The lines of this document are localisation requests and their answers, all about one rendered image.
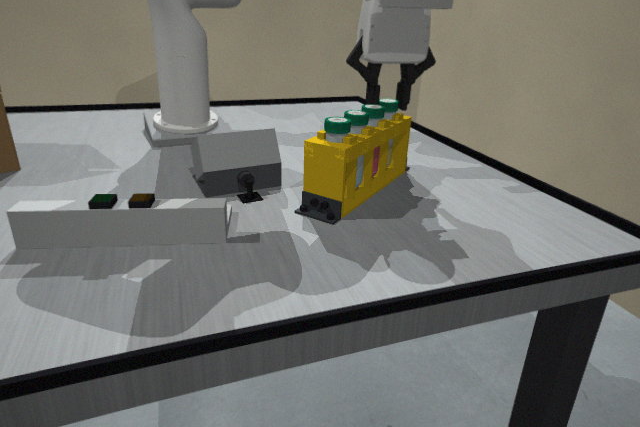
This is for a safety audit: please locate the brown cardboard box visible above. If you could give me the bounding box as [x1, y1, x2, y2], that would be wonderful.
[0, 93, 21, 173]

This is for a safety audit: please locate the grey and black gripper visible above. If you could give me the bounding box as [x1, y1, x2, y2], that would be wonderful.
[346, 0, 436, 111]

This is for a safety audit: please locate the green screw cap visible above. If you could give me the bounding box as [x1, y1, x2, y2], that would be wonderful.
[344, 110, 369, 126]
[379, 99, 399, 112]
[324, 117, 351, 134]
[361, 104, 385, 119]

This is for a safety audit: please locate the black table edge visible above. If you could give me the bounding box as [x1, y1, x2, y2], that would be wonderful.
[0, 96, 640, 401]

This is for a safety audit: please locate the grey button housing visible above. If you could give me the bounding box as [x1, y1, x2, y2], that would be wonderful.
[190, 128, 281, 203]

